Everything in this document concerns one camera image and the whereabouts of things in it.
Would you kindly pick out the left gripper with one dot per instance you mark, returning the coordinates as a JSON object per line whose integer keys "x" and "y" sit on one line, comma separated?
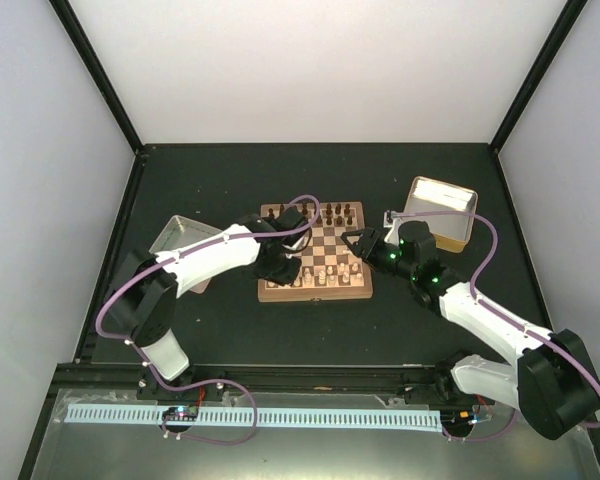
{"x": 287, "y": 278}

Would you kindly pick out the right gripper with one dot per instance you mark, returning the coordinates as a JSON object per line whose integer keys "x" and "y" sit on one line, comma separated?
{"x": 361, "y": 247}

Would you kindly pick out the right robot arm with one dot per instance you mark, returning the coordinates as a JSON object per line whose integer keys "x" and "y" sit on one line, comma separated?
{"x": 546, "y": 376}

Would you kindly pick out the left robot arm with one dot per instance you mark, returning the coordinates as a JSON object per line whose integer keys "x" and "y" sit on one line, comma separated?
{"x": 140, "y": 308}

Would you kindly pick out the row of dark chess pieces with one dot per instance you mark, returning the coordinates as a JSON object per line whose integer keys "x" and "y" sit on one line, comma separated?
{"x": 345, "y": 213}

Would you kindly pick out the wooden chess board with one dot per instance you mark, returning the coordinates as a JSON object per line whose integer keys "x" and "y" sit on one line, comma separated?
{"x": 322, "y": 246}

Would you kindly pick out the small circuit board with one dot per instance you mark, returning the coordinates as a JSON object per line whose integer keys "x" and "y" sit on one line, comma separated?
{"x": 180, "y": 413}

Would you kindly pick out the gold metal tin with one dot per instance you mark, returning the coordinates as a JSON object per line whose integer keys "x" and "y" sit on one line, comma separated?
{"x": 446, "y": 208}

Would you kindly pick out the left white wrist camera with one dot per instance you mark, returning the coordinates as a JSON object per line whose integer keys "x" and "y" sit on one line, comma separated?
{"x": 289, "y": 219}

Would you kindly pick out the white slotted cable duct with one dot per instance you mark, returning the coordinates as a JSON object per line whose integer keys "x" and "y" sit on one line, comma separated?
{"x": 308, "y": 418}

